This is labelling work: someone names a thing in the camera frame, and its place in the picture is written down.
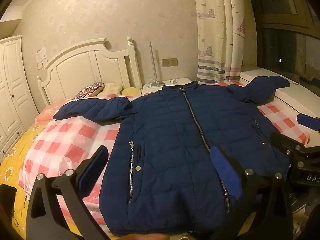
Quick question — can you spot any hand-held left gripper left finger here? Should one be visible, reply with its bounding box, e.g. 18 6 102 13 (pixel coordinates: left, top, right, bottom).
26 145 110 240

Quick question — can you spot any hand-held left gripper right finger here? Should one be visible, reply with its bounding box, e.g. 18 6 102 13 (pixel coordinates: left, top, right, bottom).
210 145 294 240

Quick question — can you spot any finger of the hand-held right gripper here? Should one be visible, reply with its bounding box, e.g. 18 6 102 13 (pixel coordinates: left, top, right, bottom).
269 132 304 157
296 114 320 132

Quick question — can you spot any navy blue puffer jacket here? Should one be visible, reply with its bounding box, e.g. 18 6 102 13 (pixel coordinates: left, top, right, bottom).
53 76 292 238

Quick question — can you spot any red checkered plastic sheet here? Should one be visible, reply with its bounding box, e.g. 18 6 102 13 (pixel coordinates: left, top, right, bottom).
22 94 310 228

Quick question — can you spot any white cabinet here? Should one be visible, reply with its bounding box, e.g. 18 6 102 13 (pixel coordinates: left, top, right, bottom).
240 66 320 150

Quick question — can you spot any patterned cushion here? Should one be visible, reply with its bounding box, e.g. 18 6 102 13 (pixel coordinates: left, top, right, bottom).
71 82 105 100

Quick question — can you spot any dark window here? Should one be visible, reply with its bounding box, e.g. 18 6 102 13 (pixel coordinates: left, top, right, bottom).
250 0 320 80

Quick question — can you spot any yellow floral bed sheet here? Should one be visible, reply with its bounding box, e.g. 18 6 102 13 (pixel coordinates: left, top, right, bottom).
0 105 110 240

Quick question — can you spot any cream pillow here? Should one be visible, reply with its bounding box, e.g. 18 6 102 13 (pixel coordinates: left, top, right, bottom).
101 82 123 95

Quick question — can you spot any yellow pillow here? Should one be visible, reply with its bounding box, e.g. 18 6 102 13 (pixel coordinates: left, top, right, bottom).
121 87 143 96

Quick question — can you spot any white nightstand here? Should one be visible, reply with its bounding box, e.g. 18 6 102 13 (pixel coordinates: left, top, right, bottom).
141 77 198 95

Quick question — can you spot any white wooden headboard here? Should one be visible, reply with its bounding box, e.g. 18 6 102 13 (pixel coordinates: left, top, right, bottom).
37 36 143 105

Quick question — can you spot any white wardrobe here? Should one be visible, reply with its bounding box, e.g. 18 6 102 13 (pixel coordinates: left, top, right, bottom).
0 35 38 163

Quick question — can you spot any white pole lamp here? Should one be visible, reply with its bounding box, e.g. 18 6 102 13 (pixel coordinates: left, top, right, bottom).
147 42 163 87

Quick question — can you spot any boat print curtain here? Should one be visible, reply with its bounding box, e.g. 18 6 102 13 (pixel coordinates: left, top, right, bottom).
192 0 258 83

